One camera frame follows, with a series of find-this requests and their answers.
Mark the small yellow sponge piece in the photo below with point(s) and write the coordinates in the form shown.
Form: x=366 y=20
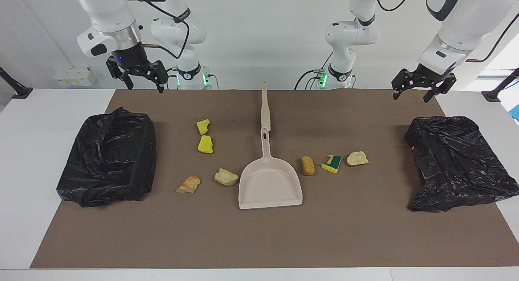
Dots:
x=202 y=127

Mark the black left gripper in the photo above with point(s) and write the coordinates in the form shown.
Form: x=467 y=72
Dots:
x=429 y=76

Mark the black camera stand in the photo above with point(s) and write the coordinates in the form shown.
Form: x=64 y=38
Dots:
x=496 y=93
x=18 y=90

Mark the pink plastic bin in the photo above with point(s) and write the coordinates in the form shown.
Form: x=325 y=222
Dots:
x=423 y=176

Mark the large yellow sponge piece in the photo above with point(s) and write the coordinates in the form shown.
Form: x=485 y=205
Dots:
x=205 y=145

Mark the black bag lined bin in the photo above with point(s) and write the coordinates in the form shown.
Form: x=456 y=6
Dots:
x=458 y=163
x=109 y=159

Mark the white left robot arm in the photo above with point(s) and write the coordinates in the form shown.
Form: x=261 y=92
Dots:
x=466 y=21

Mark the beige plastic dustpan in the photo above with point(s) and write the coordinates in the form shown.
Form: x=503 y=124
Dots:
x=269 y=187

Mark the round bread slice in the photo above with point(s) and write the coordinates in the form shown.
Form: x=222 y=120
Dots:
x=357 y=158

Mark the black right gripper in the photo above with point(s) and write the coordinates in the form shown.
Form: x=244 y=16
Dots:
x=127 y=58

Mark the brown table mat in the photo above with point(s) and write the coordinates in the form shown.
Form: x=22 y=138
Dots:
x=259 y=240

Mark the white wall boxes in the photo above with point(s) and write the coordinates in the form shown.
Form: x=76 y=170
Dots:
x=75 y=76

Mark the brown bread roll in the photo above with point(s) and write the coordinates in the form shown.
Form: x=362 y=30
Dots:
x=308 y=166

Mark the blue object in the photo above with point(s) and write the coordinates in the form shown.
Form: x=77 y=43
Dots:
x=515 y=112

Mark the pale bread piece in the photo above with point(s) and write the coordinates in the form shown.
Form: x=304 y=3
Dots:
x=226 y=177

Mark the green and yellow sponge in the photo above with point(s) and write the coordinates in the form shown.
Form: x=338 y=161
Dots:
x=331 y=164

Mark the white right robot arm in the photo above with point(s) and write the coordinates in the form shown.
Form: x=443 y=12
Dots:
x=109 y=13

